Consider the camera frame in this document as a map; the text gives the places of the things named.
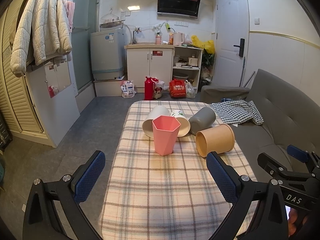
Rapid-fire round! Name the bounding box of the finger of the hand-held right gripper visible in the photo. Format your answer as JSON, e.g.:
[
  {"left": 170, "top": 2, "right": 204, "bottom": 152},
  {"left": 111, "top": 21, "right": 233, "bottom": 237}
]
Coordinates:
[
  {"left": 257, "top": 152, "right": 314, "bottom": 180},
  {"left": 286, "top": 144, "right": 320, "bottom": 174}
]

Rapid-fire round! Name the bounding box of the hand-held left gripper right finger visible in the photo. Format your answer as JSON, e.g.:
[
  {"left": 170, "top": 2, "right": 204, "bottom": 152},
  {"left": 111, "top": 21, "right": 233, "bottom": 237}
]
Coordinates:
[{"left": 206, "top": 151, "right": 289, "bottom": 240}]

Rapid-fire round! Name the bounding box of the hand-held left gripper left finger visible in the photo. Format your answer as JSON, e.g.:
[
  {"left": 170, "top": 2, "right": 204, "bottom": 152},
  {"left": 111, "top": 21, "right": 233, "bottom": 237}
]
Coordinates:
[{"left": 22, "top": 150, "right": 106, "bottom": 240}]

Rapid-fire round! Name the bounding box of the pink hexagonal cup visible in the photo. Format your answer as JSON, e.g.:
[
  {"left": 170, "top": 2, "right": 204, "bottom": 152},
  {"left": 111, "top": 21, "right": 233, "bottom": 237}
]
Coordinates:
[{"left": 152, "top": 115, "right": 181, "bottom": 156}]

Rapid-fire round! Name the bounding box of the brown paper cup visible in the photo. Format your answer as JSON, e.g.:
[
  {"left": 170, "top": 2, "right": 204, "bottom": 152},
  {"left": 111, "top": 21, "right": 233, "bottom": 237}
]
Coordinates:
[{"left": 195, "top": 123, "right": 235, "bottom": 158}]

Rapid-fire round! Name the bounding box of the grey cup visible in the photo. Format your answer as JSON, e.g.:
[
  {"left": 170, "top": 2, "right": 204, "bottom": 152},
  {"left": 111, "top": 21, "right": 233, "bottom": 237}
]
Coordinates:
[{"left": 188, "top": 107, "right": 216, "bottom": 136}]

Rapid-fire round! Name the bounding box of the white cup with green print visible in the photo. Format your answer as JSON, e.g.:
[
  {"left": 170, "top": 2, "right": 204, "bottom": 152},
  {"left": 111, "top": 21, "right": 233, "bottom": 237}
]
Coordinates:
[{"left": 170, "top": 109, "right": 191, "bottom": 137}]

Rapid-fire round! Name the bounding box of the plain white cup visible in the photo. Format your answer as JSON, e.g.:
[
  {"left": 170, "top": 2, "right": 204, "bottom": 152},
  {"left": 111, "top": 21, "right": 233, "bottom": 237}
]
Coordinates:
[{"left": 142, "top": 106, "right": 170, "bottom": 138}]

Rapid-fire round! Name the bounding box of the person's right hand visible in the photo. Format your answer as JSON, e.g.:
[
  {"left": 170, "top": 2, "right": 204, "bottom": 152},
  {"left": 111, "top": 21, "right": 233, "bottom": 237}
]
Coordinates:
[{"left": 286, "top": 206, "right": 308, "bottom": 237}]

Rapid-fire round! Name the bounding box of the grey sofa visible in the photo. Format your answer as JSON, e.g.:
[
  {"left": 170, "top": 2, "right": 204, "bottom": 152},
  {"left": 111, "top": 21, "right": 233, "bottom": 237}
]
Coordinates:
[{"left": 199, "top": 69, "right": 320, "bottom": 180}]

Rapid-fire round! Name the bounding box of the plaid blanket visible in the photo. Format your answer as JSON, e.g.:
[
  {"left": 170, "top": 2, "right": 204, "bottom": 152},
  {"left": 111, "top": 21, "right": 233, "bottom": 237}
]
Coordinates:
[{"left": 101, "top": 101, "right": 259, "bottom": 240}]

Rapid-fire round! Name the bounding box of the blue checked cloth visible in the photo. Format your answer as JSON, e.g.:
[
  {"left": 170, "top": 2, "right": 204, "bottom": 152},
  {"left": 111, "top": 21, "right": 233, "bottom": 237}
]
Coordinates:
[{"left": 211, "top": 100, "right": 264, "bottom": 126}]

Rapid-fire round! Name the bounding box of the white cabinet panel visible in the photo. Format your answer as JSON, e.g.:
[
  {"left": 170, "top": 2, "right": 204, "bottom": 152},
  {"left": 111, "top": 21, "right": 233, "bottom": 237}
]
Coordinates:
[{"left": 25, "top": 59, "right": 81, "bottom": 148}]

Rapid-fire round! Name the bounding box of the white washing machine platform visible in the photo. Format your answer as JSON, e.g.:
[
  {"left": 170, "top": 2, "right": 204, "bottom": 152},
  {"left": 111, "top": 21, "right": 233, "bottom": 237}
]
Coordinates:
[{"left": 94, "top": 76, "right": 127, "bottom": 97}]

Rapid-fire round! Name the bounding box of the clear plastic bag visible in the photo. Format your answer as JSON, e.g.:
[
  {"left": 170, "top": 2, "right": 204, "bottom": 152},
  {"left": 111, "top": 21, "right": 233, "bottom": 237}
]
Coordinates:
[{"left": 184, "top": 80, "right": 197, "bottom": 99}]

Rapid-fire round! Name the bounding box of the white plastic packet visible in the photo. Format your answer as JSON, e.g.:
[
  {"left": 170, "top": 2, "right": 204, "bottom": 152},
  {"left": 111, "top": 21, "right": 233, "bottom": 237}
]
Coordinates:
[{"left": 120, "top": 80, "right": 137, "bottom": 98}]

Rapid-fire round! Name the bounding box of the red shopping bag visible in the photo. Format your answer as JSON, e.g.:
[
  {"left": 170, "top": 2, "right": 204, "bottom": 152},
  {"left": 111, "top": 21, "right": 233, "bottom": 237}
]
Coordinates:
[{"left": 169, "top": 79, "right": 187, "bottom": 98}]

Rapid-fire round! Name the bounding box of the louvred wardrobe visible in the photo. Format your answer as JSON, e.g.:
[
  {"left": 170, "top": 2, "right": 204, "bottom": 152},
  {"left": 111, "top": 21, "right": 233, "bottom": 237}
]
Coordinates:
[{"left": 0, "top": 0, "right": 48, "bottom": 134}]

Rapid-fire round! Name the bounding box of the red thermos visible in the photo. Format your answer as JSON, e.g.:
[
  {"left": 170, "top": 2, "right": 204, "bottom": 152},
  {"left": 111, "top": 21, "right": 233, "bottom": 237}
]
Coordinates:
[{"left": 144, "top": 76, "right": 153, "bottom": 101}]

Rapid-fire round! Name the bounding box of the white open shelf unit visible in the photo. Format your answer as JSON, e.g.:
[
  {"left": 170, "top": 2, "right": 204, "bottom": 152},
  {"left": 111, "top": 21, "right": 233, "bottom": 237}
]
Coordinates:
[{"left": 172, "top": 45, "right": 203, "bottom": 93}]

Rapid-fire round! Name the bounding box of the green plant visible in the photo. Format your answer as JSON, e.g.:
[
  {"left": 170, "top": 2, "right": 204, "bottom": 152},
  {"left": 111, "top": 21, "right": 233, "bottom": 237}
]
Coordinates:
[{"left": 201, "top": 49, "right": 215, "bottom": 74}]

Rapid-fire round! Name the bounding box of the white sink cabinet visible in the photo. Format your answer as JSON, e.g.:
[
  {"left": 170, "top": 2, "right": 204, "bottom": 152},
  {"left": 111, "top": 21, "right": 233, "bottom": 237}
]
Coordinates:
[{"left": 124, "top": 44, "right": 175, "bottom": 94}]

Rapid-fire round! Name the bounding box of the grey washing machine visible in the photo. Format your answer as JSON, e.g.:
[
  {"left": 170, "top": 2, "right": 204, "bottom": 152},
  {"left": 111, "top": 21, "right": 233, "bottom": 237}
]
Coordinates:
[{"left": 90, "top": 28, "right": 125, "bottom": 81}]

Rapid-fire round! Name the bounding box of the yellow plastic bag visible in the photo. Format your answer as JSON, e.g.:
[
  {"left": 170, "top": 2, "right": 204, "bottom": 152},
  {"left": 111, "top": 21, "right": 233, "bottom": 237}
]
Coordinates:
[{"left": 191, "top": 35, "right": 215, "bottom": 55}]

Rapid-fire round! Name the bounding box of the frosted glass shower door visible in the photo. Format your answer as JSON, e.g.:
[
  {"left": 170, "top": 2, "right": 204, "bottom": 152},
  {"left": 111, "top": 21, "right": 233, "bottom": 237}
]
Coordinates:
[{"left": 70, "top": 0, "right": 102, "bottom": 92}]

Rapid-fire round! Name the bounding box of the white door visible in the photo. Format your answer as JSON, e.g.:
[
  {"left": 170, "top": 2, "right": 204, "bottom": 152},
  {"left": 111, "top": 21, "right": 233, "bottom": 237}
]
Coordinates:
[{"left": 215, "top": 0, "right": 250, "bottom": 88}]

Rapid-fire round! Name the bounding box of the white electric kettle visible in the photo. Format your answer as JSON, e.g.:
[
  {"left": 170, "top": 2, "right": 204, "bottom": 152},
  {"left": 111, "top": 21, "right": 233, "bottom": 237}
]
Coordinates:
[{"left": 173, "top": 32, "right": 185, "bottom": 46}]

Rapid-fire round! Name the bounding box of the metal faucet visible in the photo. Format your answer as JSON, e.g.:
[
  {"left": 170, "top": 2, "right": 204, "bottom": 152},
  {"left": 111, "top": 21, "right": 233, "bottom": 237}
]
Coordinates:
[{"left": 132, "top": 27, "right": 143, "bottom": 44}]

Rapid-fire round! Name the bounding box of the white padded jacket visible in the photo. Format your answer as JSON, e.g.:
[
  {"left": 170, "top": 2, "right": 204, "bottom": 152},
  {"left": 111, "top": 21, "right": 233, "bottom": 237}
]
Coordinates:
[{"left": 10, "top": 0, "right": 73, "bottom": 78}]

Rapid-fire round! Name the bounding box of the white clothes hanger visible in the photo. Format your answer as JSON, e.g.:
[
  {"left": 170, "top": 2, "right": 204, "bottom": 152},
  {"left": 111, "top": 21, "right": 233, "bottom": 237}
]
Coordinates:
[{"left": 100, "top": 9, "right": 120, "bottom": 22}]

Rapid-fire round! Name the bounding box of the pink garment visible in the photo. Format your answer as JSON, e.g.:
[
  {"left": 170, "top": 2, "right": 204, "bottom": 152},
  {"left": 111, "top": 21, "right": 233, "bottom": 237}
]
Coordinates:
[{"left": 62, "top": 0, "right": 76, "bottom": 33}]

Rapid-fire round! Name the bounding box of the black range hood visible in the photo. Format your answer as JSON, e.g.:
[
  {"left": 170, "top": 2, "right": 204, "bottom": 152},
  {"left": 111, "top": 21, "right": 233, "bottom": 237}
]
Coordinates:
[{"left": 157, "top": 0, "right": 203, "bottom": 18}]

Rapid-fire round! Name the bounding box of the mop handle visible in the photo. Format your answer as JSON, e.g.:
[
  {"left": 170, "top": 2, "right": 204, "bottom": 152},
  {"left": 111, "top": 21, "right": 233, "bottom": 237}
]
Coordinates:
[{"left": 239, "top": 57, "right": 246, "bottom": 87}]

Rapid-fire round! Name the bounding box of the black door handle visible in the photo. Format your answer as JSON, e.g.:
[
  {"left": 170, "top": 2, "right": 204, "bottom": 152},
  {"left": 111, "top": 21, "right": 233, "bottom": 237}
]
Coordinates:
[{"left": 234, "top": 38, "right": 245, "bottom": 57}]

